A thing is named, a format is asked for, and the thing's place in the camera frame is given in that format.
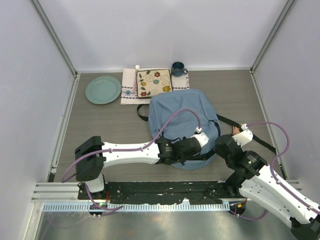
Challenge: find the dark blue mug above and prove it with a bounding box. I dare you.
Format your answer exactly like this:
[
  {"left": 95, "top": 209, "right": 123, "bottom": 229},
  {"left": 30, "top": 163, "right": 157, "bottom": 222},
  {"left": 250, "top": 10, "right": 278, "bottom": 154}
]
[{"left": 171, "top": 62, "right": 188, "bottom": 77}]

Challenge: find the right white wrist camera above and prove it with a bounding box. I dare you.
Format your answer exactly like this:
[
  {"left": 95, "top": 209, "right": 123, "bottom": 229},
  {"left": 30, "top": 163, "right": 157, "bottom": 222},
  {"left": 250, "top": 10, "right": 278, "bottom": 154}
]
[{"left": 231, "top": 123, "right": 254, "bottom": 147}]

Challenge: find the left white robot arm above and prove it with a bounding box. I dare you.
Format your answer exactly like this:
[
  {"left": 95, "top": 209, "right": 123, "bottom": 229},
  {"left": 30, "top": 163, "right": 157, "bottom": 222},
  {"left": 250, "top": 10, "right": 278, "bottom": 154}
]
[{"left": 75, "top": 133, "right": 209, "bottom": 200}]

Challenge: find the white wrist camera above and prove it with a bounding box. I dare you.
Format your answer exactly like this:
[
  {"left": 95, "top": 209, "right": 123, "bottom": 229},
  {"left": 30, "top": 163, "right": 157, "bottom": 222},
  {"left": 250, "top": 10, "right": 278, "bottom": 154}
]
[
  {"left": 231, "top": 123, "right": 254, "bottom": 147},
  {"left": 193, "top": 127, "right": 209, "bottom": 148}
]

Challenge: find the blue student backpack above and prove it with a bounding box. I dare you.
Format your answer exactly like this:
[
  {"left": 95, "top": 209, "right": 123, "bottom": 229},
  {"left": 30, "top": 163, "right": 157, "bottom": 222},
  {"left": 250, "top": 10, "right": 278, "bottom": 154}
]
[{"left": 136, "top": 88, "right": 277, "bottom": 171}]

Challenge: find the square floral plate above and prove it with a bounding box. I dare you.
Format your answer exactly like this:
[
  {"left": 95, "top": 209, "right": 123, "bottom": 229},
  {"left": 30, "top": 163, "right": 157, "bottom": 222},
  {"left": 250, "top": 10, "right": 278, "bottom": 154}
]
[{"left": 136, "top": 68, "right": 173, "bottom": 99}]

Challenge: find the slotted cable duct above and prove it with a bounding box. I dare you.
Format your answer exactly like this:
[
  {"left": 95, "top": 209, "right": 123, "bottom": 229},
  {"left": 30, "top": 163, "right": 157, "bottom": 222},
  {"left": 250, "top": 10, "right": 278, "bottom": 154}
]
[{"left": 42, "top": 200, "right": 230, "bottom": 213}]

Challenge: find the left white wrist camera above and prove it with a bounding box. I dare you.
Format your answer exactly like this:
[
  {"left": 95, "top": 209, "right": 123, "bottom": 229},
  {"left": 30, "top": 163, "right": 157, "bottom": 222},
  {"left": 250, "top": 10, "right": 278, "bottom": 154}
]
[{"left": 193, "top": 127, "right": 209, "bottom": 148}]

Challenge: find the purple cable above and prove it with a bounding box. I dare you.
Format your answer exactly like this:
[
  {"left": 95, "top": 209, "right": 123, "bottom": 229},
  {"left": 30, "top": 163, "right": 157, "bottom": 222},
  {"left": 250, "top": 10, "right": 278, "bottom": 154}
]
[
  {"left": 61, "top": 108, "right": 202, "bottom": 184},
  {"left": 246, "top": 121, "right": 320, "bottom": 216}
]

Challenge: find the white fork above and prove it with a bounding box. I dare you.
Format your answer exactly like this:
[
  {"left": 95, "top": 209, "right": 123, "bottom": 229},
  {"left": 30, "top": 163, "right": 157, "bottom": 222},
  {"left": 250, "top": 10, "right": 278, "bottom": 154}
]
[{"left": 132, "top": 65, "right": 140, "bottom": 98}]

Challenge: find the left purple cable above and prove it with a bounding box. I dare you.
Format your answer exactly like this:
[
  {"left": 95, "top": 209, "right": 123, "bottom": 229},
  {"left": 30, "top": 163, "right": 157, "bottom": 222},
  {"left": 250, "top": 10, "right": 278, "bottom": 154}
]
[{"left": 61, "top": 108, "right": 202, "bottom": 184}]

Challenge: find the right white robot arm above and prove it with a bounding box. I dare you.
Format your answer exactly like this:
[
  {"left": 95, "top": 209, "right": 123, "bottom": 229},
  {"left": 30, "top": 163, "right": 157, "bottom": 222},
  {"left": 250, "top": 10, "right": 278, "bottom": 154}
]
[{"left": 215, "top": 134, "right": 320, "bottom": 240}]

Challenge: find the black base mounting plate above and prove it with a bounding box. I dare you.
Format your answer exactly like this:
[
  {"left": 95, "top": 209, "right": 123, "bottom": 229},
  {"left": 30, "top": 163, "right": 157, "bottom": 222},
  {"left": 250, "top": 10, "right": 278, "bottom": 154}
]
[{"left": 91, "top": 181, "right": 242, "bottom": 205}]

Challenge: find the green round plate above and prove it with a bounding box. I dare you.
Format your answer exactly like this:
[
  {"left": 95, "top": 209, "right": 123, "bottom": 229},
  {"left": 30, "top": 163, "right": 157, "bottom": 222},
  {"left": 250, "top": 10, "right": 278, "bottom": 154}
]
[{"left": 85, "top": 75, "right": 122, "bottom": 105}]

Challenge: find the white patterned placemat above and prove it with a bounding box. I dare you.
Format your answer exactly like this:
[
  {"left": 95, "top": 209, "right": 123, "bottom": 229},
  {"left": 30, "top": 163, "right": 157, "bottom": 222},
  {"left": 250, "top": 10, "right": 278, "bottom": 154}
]
[{"left": 120, "top": 68, "right": 190, "bottom": 105}]

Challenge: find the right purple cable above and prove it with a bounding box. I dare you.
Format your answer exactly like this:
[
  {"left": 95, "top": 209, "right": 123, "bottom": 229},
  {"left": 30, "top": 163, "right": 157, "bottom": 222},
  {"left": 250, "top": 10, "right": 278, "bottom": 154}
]
[{"left": 246, "top": 121, "right": 320, "bottom": 216}]

